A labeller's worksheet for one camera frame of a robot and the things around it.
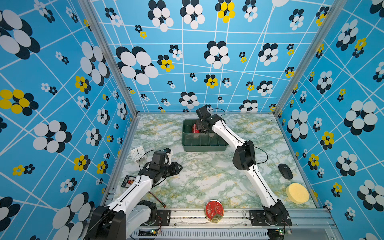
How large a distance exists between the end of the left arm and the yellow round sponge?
0.63 metres

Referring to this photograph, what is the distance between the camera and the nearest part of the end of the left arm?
62cm

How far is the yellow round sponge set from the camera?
785mm

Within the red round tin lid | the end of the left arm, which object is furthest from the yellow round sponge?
the end of the left arm

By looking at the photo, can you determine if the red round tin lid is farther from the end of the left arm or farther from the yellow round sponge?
the yellow round sponge

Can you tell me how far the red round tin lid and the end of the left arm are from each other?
25 centimetres

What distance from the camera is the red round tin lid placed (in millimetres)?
722

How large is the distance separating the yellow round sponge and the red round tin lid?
1.25ft
